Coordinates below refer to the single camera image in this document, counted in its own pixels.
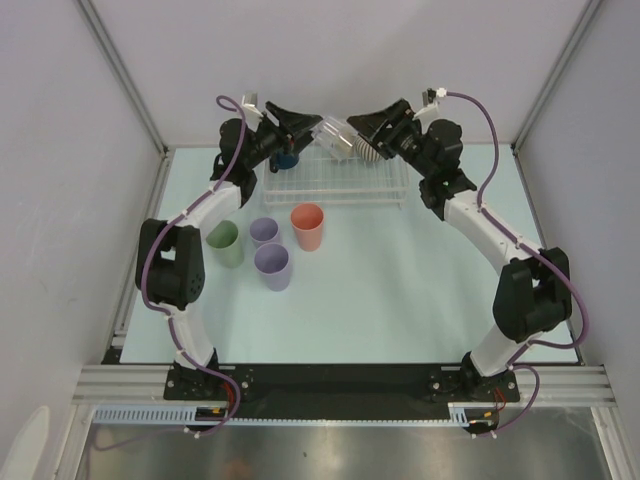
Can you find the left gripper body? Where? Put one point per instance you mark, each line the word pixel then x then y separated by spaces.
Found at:
pixel 267 141

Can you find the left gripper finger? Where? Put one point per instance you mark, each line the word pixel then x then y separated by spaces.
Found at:
pixel 299 126
pixel 279 112

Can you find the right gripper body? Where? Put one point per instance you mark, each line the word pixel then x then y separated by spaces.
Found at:
pixel 406 141

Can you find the clear glass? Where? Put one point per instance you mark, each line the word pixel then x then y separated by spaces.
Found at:
pixel 336 137

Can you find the pink cup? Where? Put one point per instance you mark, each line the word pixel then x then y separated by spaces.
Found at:
pixel 307 220

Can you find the small purple cup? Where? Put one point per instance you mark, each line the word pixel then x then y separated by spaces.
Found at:
pixel 263 231

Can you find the green cup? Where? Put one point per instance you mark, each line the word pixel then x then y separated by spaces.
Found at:
pixel 226 244

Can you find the large purple cup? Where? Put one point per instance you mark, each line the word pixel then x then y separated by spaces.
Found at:
pixel 274 264

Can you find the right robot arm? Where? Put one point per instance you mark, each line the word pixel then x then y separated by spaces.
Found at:
pixel 532 296

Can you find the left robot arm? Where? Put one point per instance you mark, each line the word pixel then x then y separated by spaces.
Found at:
pixel 170 270

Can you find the dark blue mug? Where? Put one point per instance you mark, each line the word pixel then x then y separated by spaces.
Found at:
pixel 282 161

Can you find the striped mug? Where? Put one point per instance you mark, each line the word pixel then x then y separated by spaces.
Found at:
pixel 365 151

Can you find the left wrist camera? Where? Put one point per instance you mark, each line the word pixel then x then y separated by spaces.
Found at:
pixel 249 104

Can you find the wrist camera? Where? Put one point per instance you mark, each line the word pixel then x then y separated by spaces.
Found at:
pixel 249 104
pixel 431 100

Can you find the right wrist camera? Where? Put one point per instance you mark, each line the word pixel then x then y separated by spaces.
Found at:
pixel 431 100

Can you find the white wire dish rack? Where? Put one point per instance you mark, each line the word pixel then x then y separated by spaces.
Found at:
pixel 320 178

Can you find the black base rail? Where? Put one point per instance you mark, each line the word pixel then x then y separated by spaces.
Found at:
pixel 341 392

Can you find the white slotted cable duct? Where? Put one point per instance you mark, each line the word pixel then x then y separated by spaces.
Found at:
pixel 158 414

